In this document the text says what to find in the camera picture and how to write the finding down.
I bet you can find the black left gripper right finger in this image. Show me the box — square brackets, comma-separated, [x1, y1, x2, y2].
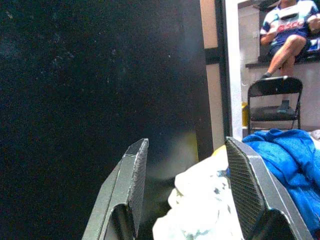
[225, 136, 308, 240]

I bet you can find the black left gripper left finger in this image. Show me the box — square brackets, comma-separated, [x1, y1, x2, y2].
[81, 137, 150, 240]

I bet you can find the blue garment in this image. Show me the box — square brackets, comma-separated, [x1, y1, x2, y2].
[241, 128, 320, 238]

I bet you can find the white patterned cloth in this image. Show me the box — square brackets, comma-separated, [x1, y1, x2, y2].
[152, 147, 247, 240]

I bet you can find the dark teal item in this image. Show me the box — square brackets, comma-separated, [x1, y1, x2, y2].
[278, 99, 291, 111]

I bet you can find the black folding chair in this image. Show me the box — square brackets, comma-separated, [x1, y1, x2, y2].
[246, 76, 304, 136]

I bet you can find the black appliance side panel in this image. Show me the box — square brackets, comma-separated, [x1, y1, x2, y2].
[0, 0, 215, 240]

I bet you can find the person in striped jersey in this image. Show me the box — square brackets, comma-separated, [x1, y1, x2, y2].
[259, 0, 320, 80]

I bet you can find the white door frame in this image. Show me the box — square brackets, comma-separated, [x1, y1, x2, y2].
[224, 0, 244, 141]

